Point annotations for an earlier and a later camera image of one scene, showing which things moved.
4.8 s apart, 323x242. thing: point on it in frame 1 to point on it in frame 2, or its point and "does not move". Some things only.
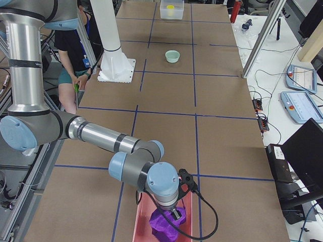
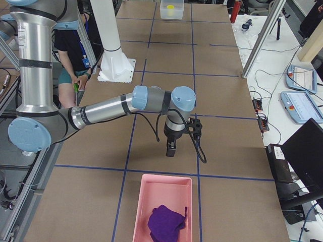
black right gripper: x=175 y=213 to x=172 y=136
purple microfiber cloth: x=162 y=230 does not move
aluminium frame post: x=263 y=38 does not move
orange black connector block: x=257 y=104 does not move
